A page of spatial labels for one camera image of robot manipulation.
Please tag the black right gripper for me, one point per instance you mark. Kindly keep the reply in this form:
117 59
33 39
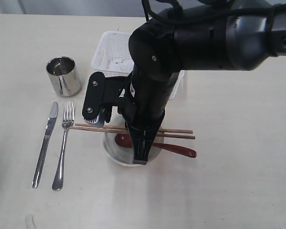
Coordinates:
143 108

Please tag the dark red wooden spoon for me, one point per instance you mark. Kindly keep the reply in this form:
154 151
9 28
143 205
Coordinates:
124 140

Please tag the wooden chopstick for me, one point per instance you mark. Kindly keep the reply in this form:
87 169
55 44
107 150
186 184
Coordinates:
120 127
126 132

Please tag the white ceramic bowl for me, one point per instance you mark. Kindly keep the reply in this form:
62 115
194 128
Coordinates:
124 156

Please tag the silver metal fork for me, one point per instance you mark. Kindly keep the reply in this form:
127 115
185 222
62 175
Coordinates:
67 122

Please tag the white perforated plastic basket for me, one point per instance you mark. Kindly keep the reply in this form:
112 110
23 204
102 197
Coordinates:
112 56

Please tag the silver metal table knife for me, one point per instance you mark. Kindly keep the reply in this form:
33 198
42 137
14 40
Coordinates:
48 131

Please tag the silver foil packet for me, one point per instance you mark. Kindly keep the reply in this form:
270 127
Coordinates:
63 75

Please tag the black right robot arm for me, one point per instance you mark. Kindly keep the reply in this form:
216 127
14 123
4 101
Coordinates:
232 35

